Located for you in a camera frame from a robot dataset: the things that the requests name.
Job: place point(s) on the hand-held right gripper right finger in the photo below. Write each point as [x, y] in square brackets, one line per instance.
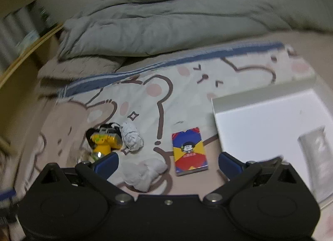
[230, 165]

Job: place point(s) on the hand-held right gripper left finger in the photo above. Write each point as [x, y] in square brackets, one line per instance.
[106, 165]

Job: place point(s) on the colourful card box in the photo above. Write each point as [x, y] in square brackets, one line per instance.
[188, 152]

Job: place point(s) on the white cardboard box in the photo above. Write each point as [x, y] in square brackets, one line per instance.
[260, 131]

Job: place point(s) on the crumpled white tissue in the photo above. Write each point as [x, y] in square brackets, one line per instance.
[140, 173]

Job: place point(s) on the rolled grey-white sock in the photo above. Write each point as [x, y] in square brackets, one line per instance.
[131, 137]

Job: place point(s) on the bear-printed blanket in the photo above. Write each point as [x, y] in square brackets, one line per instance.
[182, 95]

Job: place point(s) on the silver foil packet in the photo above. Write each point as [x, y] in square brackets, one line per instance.
[314, 152]

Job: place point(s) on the beige fluffy blanket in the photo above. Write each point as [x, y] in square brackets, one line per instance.
[78, 66]

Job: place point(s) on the grey-green quilt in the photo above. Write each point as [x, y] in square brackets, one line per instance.
[182, 14]

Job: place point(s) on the wooden bed frame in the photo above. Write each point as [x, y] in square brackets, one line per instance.
[15, 95]

